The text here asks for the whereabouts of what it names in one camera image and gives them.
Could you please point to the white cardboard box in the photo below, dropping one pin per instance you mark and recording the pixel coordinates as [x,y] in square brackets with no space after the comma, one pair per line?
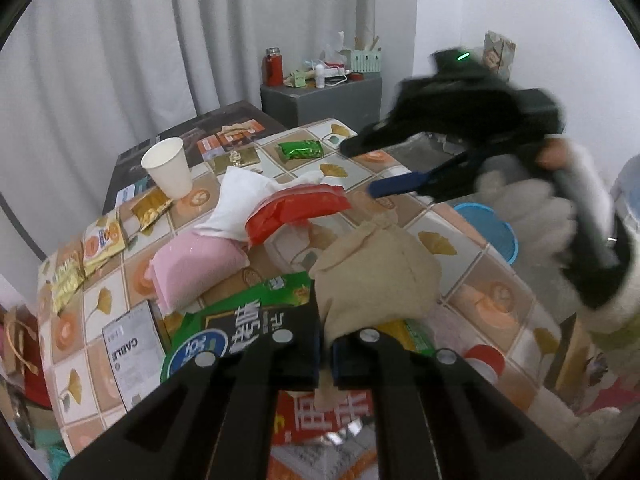
[132,350]

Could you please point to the red thermos bottle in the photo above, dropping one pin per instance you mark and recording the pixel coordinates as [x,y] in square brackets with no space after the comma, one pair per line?
[273,70]

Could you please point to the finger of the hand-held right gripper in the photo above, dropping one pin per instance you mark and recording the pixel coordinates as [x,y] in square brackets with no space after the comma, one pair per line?
[395,185]
[365,142]

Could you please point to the white curtain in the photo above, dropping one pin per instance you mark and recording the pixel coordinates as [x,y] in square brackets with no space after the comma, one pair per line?
[125,60]

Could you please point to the small green snack packet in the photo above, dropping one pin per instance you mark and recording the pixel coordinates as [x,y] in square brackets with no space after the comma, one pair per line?
[300,149]

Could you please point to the blue plastic basket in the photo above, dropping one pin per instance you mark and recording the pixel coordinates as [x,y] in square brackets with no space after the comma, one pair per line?
[492,230]

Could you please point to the red printed packet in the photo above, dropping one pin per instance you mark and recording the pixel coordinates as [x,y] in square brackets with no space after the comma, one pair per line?
[315,417]

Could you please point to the green pen holder box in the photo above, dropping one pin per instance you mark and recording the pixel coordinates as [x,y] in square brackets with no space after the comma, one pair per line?
[366,61]

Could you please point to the brown paper bag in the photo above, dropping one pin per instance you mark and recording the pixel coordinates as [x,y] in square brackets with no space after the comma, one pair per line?
[17,340]

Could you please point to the gold foil packet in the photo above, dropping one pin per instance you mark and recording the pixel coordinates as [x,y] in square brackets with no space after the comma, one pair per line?
[150,207]
[237,160]

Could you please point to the patterned tile-print tablecloth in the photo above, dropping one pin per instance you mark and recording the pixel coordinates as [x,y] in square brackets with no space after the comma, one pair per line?
[465,305]

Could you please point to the person's white fluffy clothing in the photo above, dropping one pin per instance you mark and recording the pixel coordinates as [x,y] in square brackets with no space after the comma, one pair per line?
[565,420]

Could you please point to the person's right hand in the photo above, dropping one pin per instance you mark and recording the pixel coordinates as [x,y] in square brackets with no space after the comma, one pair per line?
[535,210]

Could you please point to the yellow orange snack packet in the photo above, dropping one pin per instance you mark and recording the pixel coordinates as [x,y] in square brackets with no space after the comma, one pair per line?
[102,242]

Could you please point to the patterned cardboard box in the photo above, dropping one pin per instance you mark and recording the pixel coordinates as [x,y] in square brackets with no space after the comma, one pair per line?
[500,55]

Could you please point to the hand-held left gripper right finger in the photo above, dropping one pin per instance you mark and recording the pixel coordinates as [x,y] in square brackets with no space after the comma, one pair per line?
[341,362]

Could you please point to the blue water jug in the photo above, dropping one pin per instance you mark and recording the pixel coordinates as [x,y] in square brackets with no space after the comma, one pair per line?
[629,185]

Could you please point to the red plastic packet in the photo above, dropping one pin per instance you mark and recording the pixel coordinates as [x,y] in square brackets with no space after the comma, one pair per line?
[290,210]

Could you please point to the wooden board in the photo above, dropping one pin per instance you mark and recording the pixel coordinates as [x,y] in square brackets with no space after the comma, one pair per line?
[570,355]

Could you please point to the large black printed box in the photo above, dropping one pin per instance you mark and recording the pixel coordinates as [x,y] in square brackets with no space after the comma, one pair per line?
[200,122]

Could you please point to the yellow green snack packet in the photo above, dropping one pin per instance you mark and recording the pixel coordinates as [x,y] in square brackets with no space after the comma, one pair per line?
[65,282]

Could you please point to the beige cloth glove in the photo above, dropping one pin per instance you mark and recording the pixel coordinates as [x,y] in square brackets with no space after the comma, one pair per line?
[380,270]

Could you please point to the pink towel roll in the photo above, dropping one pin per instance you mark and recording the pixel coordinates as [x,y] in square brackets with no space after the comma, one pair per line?
[195,265]

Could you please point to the green black snack bag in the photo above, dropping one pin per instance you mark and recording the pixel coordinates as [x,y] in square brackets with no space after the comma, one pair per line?
[240,320]

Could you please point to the yellow green flat packet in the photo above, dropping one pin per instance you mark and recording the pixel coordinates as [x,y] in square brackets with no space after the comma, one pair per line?
[410,335]

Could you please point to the grey cabinet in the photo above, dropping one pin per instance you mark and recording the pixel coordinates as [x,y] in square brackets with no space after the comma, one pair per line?
[325,102]

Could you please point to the white paper cup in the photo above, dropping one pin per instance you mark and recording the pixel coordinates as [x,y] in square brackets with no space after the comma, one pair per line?
[167,170]

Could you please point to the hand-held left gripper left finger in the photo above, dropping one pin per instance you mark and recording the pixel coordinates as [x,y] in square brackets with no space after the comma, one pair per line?
[295,360]

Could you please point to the white cloth glove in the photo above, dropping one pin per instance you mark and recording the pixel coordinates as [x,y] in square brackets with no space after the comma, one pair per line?
[235,205]

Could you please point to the red white noodle cup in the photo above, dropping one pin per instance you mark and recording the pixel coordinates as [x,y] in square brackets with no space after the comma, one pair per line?
[482,360]

